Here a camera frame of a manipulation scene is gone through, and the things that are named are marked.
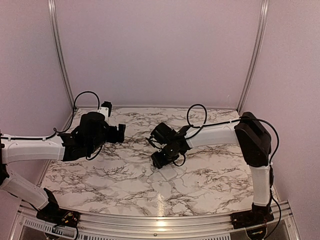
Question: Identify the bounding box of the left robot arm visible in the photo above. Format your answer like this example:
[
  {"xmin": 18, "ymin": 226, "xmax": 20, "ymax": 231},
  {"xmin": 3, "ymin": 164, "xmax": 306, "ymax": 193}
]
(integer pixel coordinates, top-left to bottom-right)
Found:
[{"xmin": 0, "ymin": 111, "xmax": 126, "ymax": 223}]

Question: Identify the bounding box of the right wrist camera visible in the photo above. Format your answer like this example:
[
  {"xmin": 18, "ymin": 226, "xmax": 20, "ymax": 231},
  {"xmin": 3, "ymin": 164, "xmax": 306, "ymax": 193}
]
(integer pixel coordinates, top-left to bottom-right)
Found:
[{"xmin": 146, "ymin": 132, "xmax": 164, "ymax": 149}]

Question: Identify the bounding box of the right aluminium frame post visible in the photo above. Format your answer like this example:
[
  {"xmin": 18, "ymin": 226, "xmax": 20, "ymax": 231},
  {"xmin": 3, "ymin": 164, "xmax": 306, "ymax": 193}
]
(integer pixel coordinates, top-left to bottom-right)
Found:
[{"xmin": 236, "ymin": 0, "xmax": 270, "ymax": 113}]

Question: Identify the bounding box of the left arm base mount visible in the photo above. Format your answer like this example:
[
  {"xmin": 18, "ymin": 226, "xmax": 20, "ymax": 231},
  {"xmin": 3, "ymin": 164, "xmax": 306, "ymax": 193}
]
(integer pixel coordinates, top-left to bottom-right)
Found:
[{"xmin": 36, "ymin": 207, "xmax": 80, "ymax": 228}]

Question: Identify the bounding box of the aluminium frame post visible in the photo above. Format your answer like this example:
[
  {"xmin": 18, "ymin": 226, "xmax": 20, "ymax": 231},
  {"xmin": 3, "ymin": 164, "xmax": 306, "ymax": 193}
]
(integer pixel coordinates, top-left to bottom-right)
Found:
[
  {"xmin": 236, "ymin": 0, "xmax": 270, "ymax": 113},
  {"xmin": 48, "ymin": 0, "xmax": 75, "ymax": 108}
]

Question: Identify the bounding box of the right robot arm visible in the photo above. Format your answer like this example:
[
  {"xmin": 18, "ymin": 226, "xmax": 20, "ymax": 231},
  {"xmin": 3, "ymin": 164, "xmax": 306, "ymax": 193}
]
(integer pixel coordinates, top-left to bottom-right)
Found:
[{"xmin": 147, "ymin": 112, "xmax": 273, "ymax": 224}]

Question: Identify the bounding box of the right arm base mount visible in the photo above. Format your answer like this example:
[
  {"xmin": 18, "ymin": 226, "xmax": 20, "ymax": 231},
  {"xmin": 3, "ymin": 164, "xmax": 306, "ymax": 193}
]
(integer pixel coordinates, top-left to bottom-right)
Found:
[{"xmin": 230, "ymin": 203, "xmax": 275, "ymax": 229}]

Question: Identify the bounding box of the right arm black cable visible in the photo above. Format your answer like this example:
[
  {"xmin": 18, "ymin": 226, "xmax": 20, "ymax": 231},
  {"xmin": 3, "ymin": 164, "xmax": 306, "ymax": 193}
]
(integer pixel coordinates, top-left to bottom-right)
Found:
[{"xmin": 172, "ymin": 103, "xmax": 282, "ymax": 236}]

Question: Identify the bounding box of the front aluminium rail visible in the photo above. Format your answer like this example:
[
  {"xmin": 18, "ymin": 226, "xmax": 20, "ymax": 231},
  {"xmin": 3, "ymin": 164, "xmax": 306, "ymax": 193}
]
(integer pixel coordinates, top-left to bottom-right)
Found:
[{"xmin": 8, "ymin": 201, "xmax": 301, "ymax": 240}]

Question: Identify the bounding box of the white remote control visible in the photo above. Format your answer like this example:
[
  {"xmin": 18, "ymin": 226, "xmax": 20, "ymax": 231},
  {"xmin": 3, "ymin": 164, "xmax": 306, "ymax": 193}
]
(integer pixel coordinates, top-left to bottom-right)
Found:
[{"xmin": 158, "ymin": 165, "xmax": 187, "ymax": 181}]

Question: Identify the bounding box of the left aluminium frame post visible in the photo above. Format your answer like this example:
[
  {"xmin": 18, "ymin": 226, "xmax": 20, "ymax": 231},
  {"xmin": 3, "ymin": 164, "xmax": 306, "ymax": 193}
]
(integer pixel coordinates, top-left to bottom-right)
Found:
[{"xmin": 48, "ymin": 0, "xmax": 75, "ymax": 108}]

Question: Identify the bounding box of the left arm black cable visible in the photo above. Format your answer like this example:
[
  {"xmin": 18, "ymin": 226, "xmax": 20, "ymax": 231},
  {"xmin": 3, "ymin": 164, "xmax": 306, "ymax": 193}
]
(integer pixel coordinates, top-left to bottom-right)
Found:
[{"xmin": 43, "ymin": 90, "xmax": 106, "ymax": 161}]

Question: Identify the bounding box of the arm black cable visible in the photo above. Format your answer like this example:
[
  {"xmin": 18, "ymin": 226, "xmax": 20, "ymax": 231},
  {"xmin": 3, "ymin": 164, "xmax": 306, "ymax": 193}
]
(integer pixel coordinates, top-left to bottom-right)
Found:
[
  {"xmin": 43, "ymin": 90, "xmax": 106, "ymax": 161},
  {"xmin": 172, "ymin": 103, "xmax": 282, "ymax": 236}
]

